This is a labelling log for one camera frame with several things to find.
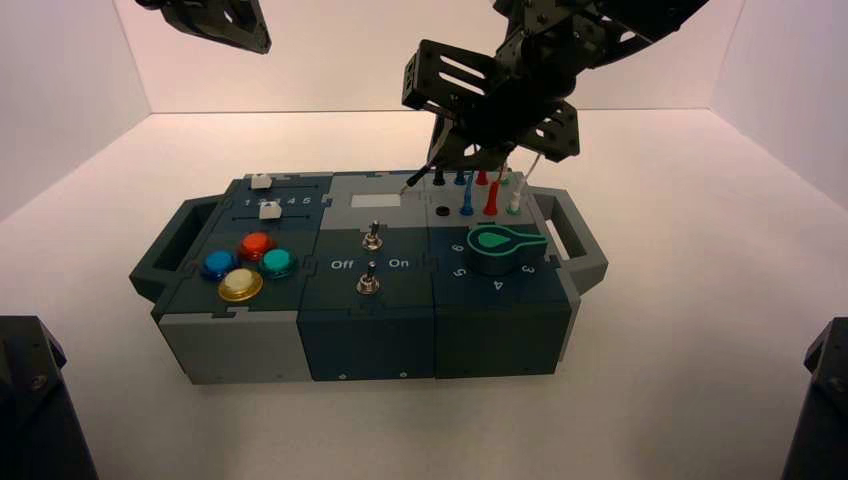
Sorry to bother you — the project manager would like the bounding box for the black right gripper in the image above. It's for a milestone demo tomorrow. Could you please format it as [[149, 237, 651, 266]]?
[[402, 33, 584, 175]]

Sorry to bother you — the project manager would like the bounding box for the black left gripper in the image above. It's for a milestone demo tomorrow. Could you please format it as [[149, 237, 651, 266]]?
[[135, 0, 274, 55]]

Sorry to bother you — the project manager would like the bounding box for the black banana plug wire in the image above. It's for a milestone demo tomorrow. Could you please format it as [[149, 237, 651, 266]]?
[[399, 166, 447, 195]]

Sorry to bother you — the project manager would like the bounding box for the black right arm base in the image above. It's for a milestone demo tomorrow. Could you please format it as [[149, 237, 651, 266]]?
[[781, 316, 848, 480]]

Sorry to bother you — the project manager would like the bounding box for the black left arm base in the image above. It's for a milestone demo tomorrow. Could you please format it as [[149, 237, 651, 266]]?
[[0, 315, 101, 480]]

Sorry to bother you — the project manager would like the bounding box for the green rotary knob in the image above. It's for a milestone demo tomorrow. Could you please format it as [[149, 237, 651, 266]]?
[[466, 225, 550, 278]]

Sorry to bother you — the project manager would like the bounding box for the white rectangular display window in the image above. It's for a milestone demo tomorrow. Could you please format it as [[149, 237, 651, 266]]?
[[350, 193, 403, 209]]

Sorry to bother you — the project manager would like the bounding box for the grey and teal control box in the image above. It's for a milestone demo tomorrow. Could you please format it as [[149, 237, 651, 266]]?
[[129, 170, 609, 386]]

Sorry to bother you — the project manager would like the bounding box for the teal round push button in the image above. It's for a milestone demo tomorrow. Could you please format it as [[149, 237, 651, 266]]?
[[257, 248, 299, 282]]

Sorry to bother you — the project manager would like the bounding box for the red round push button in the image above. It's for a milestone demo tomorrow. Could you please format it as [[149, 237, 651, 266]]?
[[237, 231, 279, 264]]

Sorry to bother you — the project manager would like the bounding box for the blue round push button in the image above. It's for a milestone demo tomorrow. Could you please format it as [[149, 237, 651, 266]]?
[[199, 249, 242, 284]]

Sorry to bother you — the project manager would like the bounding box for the yellow round push button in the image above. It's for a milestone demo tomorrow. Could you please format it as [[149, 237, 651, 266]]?
[[217, 268, 264, 305]]

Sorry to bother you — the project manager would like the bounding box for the blue banana plug wire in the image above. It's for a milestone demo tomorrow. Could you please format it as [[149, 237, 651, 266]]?
[[454, 168, 477, 218]]

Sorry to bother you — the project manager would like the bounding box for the red banana plug wire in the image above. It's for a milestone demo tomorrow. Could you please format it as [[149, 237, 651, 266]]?
[[475, 165, 501, 218]]

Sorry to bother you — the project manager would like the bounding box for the white banana plug wire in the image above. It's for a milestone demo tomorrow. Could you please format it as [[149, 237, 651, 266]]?
[[500, 153, 546, 217]]

